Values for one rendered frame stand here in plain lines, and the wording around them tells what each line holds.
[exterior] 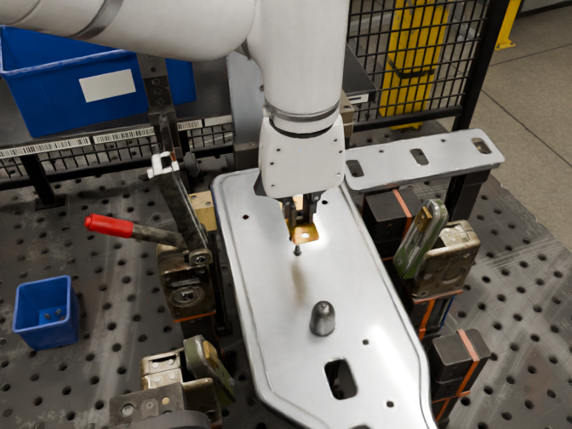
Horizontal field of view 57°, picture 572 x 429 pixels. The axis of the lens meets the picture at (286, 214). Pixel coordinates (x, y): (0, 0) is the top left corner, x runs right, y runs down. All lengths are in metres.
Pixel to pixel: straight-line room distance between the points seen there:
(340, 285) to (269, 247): 0.12
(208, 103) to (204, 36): 0.63
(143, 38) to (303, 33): 0.19
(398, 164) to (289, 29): 0.48
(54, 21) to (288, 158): 0.34
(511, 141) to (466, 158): 1.77
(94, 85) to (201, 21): 0.61
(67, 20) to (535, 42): 3.38
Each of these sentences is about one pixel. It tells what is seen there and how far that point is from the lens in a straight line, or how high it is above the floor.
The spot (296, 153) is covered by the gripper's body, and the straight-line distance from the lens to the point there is 0.60.
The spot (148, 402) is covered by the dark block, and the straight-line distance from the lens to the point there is 0.55.
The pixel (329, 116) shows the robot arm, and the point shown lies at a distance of 0.57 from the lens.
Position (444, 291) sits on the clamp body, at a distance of 0.85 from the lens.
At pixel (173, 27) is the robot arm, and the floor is 1.44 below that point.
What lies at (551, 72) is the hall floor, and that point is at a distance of 3.35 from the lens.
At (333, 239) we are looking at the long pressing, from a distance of 0.80.
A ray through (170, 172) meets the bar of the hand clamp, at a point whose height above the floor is 1.21.
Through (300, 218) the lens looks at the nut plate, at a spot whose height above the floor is 1.08.
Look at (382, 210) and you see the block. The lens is 0.88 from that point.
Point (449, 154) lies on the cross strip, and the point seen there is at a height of 1.00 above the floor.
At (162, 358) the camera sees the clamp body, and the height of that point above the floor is 1.07.
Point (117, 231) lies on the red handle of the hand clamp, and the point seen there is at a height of 1.13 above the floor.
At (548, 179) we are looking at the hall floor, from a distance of 2.61.
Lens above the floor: 1.61
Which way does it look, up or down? 48 degrees down
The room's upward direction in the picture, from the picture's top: straight up
